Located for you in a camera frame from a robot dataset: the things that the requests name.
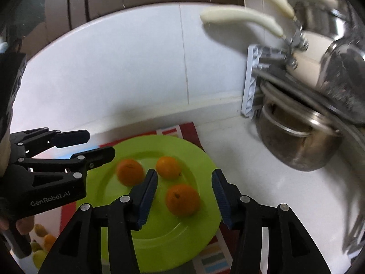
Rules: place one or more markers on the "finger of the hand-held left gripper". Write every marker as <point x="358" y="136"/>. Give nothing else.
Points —
<point x="99" y="155"/>
<point x="71" y="137"/>

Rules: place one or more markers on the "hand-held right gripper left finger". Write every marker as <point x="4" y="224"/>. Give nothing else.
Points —
<point x="148" y="197"/>

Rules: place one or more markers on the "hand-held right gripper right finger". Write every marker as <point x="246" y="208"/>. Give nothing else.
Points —
<point x="221" y="199"/>

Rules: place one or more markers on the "orange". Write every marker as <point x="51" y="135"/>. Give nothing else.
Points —
<point x="182" y="199"/>
<point x="130" y="172"/>
<point x="168" y="167"/>
<point x="50" y="241"/>

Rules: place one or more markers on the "green plate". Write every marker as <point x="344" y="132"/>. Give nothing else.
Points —
<point x="176" y="234"/>

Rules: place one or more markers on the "green round fruit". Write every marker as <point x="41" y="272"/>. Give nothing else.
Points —
<point x="38" y="258"/>
<point x="35" y="246"/>

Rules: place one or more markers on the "person's left hand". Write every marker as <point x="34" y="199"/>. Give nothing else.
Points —
<point x="24" y="225"/>

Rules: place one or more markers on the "colourful patterned table mat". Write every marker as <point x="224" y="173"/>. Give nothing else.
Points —
<point x="191" y="134"/>

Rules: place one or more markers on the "large stainless steel pot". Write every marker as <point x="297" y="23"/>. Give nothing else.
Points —
<point x="299" y="145"/>

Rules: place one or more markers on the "white and grey pot rack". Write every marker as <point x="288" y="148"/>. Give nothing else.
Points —
<point x="251" y="85"/>

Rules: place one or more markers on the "glass pot lid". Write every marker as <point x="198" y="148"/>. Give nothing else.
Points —
<point x="345" y="71"/>

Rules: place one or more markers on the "stainless steel lidded pot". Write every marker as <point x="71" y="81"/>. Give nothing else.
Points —
<point x="336" y="17"/>

